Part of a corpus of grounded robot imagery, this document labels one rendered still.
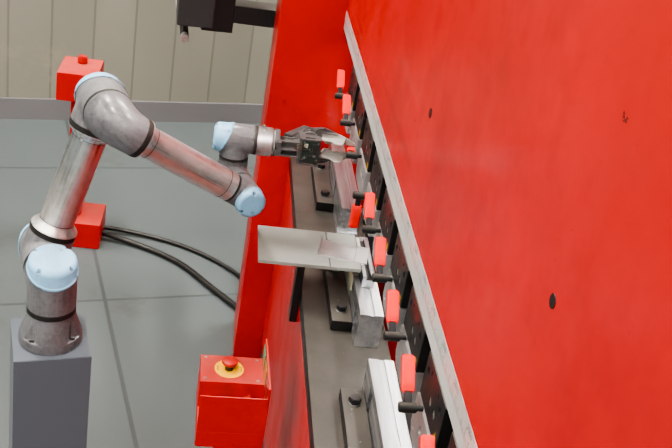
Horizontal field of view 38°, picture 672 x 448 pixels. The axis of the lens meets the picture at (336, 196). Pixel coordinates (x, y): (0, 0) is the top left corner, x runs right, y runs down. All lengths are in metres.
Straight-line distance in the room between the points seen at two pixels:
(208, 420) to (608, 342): 1.49
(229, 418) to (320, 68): 1.35
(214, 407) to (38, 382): 0.44
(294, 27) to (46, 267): 1.26
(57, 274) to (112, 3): 3.23
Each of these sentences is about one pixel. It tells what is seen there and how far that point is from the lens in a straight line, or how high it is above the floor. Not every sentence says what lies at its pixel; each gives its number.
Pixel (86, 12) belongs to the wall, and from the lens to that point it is 5.44.
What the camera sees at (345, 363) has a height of 0.88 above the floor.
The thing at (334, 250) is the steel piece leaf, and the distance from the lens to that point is 2.54.
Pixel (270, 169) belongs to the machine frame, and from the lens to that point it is 3.38.
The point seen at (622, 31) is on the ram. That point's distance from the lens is 1.04.
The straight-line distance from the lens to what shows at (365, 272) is 2.48.
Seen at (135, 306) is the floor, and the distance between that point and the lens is 4.02.
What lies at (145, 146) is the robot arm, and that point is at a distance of 2.24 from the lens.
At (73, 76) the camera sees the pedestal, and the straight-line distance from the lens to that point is 4.06.
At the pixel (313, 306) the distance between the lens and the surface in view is 2.54.
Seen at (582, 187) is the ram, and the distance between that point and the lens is 1.08.
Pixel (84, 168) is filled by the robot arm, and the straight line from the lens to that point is 2.40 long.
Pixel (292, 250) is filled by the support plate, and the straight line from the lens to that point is 2.51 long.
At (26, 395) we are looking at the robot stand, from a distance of 2.50.
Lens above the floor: 2.25
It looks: 26 degrees down
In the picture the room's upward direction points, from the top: 10 degrees clockwise
